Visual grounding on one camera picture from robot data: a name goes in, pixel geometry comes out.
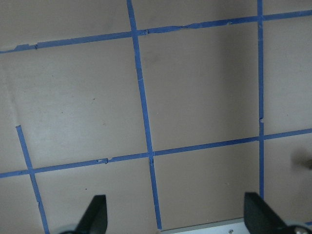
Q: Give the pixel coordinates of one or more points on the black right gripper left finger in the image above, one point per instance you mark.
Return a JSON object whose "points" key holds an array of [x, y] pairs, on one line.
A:
{"points": [[95, 218]]}

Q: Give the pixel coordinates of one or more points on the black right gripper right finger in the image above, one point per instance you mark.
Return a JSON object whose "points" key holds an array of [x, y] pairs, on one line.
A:
{"points": [[259, 218]]}

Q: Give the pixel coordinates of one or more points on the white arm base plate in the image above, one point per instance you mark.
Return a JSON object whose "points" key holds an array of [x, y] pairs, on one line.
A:
{"points": [[238, 227]]}

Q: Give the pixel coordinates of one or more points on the brown paper table mat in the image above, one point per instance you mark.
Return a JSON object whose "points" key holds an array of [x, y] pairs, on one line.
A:
{"points": [[171, 108]]}

